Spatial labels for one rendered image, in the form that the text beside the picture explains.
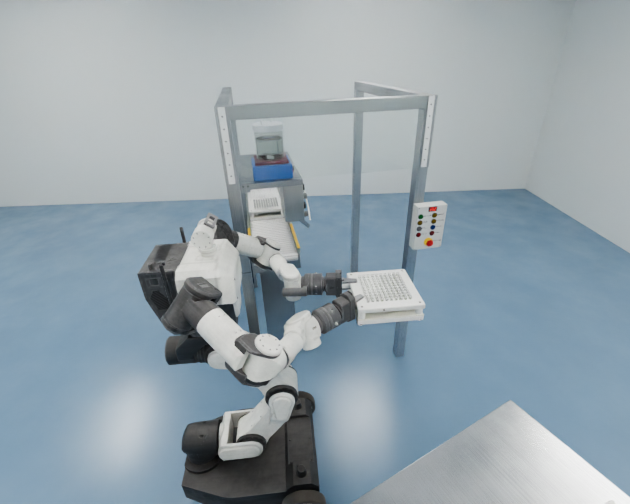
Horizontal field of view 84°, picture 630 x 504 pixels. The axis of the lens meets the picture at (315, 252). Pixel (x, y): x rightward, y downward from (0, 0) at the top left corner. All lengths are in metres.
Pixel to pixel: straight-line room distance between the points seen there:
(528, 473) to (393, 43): 4.75
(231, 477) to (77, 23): 5.24
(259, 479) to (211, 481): 0.22
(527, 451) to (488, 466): 0.13
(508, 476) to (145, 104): 5.34
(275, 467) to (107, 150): 4.96
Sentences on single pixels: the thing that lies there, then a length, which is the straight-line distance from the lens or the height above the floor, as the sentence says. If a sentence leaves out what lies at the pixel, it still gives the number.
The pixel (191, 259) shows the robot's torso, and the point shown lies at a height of 1.29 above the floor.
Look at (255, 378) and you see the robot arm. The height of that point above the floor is 1.13.
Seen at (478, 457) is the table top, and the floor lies 0.89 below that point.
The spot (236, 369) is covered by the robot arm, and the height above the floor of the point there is 1.16.
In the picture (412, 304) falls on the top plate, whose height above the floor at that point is 1.08.
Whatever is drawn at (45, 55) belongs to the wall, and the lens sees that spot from 6.07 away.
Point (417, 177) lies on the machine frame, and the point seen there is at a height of 1.30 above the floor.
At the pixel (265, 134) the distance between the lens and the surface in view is 1.69.
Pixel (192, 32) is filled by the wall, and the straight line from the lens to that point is 5.31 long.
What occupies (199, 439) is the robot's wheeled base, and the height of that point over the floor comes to 0.34.
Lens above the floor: 1.88
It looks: 29 degrees down
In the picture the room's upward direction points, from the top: 2 degrees counter-clockwise
